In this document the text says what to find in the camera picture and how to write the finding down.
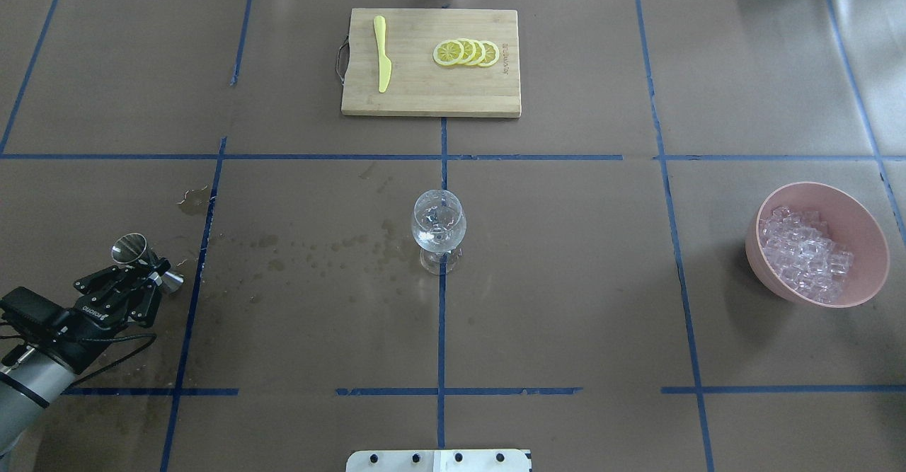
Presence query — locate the yellow plastic knife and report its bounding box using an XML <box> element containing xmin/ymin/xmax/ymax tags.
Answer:
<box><xmin>373</xmin><ymin>15</ymin><xmax>394</xmax><ymax>93</ymax></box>

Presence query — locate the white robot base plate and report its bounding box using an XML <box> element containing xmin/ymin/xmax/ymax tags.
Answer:
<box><xmin>345</xmin><ymin>448</ymin><xmax>533</xmax><ymax>471</ymax></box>

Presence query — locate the back lemon slice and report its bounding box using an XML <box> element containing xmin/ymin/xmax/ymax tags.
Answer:
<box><xmin>478</xmin><ymin>40</ymin><xmax>500</xmax><ymax>68</ymax></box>

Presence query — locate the front lemon slice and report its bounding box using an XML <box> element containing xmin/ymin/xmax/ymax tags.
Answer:
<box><xmin>432</xmin><ymin>40</ymin><xmax>466</xmax><ymax>67</ymax></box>

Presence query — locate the pink bowl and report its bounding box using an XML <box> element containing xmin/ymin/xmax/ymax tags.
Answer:
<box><xmin>745</xmin><ymin>181</ymin><xmax>890</xmax><ymax>309</ymax></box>

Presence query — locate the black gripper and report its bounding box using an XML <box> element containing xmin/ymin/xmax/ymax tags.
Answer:
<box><xmin>42</xmin><ymin>258</ymin><xmax>171</xmax><ymax>375</ymax></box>

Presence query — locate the steel double jigger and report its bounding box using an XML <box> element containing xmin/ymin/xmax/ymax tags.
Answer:
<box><xmin>110</xmin><ymin>233</ymin><xmax>184</xmax><ymax>294</ymax></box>

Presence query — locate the pile of ice cubes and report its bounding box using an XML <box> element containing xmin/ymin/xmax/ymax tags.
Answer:
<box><xmin>757</xmin><ymin>207</ymin><xmax>854</xmax><ymax>304</ymax></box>

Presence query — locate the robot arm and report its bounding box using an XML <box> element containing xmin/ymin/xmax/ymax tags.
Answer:
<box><xmin>1</xmin><ymin>259</ymin><xmax>184</xmax><ymax>465</ymax></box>

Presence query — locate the bamboo cutting board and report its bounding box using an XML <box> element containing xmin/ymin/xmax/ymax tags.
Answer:
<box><xmin>342</xmin><ymin>8</ymin><xmax>523</xmax><ymax>118</ymax></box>

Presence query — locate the lemon slice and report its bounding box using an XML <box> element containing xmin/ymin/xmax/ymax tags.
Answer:
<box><xmin>456</xmin><ymin>39</ymin><xmax>478</xmax><ymax>65</ymax></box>
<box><xmin>478</xmin><ymin>40</ymin><xmax>500</xmax><ymax>68</ymax></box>
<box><xmin>465</xmin><ymin>39</ymin><xmax>486</xmax><ymax>67</ymax></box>
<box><xmin>432</xmin><ymin>40</ymin><xmax>466</xmax><ymax>67</ymax></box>

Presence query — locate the clear wine glass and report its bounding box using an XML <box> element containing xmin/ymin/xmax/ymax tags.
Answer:
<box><xmin>411</xmin><ymin>189</ymin><xmax>467</xmax><ymax>275</ymax></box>

